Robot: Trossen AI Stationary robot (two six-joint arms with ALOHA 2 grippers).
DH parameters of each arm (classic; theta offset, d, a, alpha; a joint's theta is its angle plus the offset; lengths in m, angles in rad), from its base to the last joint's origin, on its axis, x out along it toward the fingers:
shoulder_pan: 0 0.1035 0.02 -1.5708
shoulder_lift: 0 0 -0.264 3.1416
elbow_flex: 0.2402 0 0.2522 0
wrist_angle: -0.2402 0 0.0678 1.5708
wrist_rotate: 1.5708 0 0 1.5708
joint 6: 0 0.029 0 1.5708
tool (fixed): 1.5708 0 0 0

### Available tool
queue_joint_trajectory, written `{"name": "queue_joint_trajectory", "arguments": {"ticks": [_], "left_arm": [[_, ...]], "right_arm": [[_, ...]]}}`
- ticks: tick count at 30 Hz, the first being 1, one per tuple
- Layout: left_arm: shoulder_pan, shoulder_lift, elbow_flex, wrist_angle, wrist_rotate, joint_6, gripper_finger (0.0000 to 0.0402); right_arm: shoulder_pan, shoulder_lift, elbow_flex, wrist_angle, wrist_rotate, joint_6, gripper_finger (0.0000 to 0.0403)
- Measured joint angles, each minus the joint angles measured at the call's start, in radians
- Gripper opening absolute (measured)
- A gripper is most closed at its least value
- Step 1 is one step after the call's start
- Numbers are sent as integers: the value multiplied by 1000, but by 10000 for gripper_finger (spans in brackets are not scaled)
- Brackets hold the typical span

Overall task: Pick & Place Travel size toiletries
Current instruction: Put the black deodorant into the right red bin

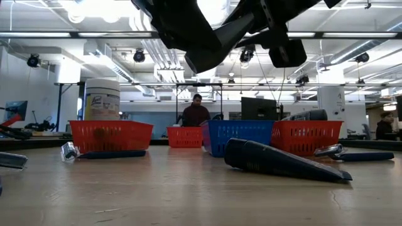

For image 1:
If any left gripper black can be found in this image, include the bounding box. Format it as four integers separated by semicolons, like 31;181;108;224
130;0;222;53

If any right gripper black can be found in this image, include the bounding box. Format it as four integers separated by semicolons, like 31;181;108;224
184;0;324;75

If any black monitor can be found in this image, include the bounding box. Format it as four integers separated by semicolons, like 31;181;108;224
241;97;280;121

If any person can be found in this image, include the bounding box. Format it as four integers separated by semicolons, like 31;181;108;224
181;93;212;127
375;111;397;141

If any blue plastic slotted basket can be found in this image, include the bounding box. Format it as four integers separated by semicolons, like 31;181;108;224
200;119;276;158

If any red plastic slotted basket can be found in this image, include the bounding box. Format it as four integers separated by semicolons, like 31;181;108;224
68;120;155;154
166;126;204;149
270;120;344;157

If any white round column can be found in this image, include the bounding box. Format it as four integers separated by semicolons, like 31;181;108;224
317;86;347;139

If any white wipes canister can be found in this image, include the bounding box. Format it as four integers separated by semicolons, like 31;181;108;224
84;78;121;122

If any blue-grey tilted monitor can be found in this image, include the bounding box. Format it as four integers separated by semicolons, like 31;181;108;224
4;100;29;122

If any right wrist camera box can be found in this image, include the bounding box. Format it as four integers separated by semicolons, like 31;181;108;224
268;38;308;68

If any black overhead frame beam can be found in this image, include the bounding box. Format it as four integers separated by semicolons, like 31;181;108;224
0;30;402;40

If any black frame post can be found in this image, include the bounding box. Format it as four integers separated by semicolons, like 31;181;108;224
53;82;85;132

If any black table edge rail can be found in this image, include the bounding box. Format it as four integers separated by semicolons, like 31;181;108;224
0;137;73;152
339;139;402;152

